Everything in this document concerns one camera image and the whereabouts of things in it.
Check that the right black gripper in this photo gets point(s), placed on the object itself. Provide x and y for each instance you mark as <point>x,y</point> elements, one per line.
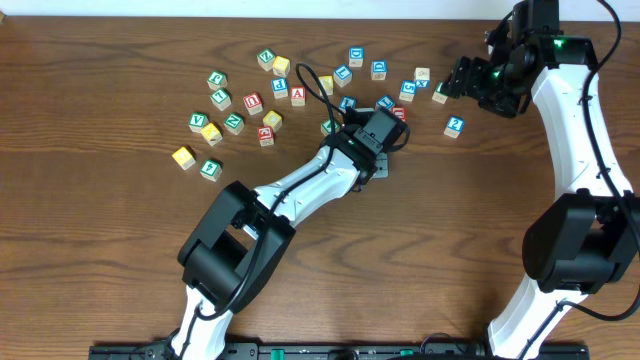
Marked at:
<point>476,68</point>

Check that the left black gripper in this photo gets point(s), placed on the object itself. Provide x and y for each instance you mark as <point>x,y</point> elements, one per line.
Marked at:
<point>357,116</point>

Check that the blue I block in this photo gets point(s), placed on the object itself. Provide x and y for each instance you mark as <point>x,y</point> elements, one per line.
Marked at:
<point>385,102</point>

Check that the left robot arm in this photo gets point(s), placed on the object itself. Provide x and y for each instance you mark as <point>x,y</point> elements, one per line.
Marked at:
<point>235,248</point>

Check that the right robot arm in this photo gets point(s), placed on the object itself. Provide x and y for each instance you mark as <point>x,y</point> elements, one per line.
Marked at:
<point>589,236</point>

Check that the green J block right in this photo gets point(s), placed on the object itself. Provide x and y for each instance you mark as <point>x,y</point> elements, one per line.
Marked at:
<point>438,96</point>

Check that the green j block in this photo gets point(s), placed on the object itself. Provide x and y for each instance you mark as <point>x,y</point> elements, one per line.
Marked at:
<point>438,96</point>
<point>217,80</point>

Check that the blue 2 block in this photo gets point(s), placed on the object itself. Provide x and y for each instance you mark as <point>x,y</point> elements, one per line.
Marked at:
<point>454,127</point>

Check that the white X block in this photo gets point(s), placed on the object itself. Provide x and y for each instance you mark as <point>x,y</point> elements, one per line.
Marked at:
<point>422,77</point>

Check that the red U block right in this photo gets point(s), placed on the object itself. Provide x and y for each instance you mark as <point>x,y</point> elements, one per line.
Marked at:
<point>399,112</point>

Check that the red u block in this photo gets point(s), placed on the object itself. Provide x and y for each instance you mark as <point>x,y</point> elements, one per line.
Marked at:
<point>399,112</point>
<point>253,103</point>

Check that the green V block centre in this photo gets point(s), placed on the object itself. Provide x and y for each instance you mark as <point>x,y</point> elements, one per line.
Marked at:
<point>329,126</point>

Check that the green v block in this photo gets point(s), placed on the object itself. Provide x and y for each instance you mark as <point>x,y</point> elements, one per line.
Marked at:
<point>329,126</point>
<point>197,122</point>

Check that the blue 5 block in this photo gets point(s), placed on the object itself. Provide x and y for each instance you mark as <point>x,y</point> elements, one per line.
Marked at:
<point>407,91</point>

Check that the blue L block lower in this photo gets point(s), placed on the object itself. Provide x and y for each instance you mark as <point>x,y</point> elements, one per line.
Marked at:
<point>347,102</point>

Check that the blue D block right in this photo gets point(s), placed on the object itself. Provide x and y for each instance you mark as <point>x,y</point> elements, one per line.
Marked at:
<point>379,70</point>

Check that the blue d block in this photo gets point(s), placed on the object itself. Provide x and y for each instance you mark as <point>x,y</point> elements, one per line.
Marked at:
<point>379,70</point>
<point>356,57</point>

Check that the yellow centre block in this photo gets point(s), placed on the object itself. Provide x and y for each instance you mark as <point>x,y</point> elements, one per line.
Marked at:
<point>327,84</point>

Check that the red A block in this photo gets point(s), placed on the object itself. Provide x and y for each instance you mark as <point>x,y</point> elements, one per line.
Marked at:
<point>298,96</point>

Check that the blue D block top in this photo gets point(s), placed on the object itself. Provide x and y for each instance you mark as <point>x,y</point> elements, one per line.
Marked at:
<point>356,57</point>

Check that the yellow C block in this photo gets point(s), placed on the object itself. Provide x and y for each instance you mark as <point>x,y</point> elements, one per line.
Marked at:
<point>273,120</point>

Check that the red E block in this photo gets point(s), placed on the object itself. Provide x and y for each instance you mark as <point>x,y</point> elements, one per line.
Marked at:
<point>266,136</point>

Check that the blue P block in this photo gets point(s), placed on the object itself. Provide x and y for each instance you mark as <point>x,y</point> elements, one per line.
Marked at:
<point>280,87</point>

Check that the yellow S block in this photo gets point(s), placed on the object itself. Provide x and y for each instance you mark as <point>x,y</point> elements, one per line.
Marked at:
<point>281,66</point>

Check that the red U block left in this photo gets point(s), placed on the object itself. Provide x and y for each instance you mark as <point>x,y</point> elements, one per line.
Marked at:
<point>253,103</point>

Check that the green N block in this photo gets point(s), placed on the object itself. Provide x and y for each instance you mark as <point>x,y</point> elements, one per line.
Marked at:
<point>234,123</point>

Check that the green Z block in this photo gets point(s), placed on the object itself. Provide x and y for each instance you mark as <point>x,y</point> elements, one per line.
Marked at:
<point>266,59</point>

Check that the green 4 block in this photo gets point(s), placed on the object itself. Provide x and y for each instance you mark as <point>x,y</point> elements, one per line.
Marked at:
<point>211,170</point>

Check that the green 7 block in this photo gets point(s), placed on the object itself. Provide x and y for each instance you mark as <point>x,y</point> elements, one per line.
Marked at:
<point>221,99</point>

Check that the yellow K block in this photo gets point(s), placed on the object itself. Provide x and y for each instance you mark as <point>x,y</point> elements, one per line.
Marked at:
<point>211,134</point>

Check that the green J block left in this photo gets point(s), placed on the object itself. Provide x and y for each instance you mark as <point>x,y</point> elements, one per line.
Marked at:
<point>217,80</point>

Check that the green V block left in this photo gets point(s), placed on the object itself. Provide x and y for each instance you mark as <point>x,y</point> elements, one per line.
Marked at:
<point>197,122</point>

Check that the yellow G block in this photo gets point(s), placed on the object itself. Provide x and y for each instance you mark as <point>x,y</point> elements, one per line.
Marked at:
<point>184,157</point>

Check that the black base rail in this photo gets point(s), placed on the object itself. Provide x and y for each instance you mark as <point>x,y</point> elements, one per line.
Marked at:
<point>252,351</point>

